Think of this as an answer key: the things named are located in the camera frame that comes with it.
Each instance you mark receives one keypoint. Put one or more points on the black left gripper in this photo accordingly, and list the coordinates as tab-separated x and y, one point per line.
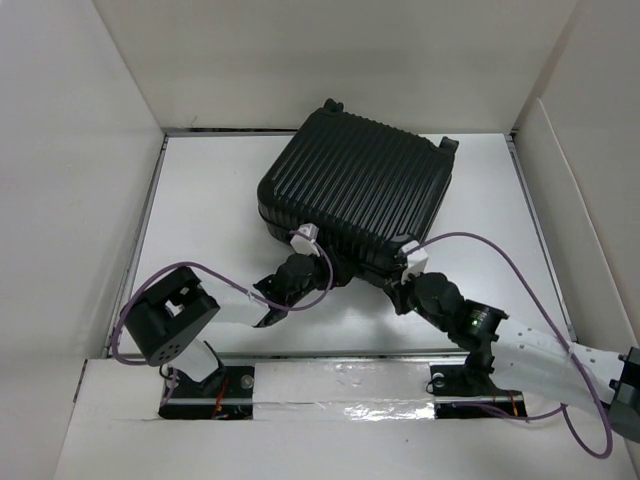
341	270

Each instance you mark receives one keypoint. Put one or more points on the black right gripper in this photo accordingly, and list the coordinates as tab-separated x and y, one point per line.
395	291

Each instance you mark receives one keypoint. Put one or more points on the black hard-shell suitcase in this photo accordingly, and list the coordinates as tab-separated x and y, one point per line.
369	188

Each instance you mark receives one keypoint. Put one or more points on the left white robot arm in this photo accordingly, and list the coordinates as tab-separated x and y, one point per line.
160	325

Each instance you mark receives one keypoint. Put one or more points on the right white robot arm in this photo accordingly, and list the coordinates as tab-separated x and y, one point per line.
506	355

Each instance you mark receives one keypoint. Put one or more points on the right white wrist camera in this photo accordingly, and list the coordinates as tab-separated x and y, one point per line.
416	259

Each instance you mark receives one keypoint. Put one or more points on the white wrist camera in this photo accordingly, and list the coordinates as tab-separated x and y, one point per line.
416	259
303	240

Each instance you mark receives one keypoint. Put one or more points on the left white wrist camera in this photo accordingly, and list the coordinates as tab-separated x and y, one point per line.
303	240

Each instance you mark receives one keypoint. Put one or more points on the silver mounting rail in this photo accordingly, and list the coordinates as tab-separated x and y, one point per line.
333	389

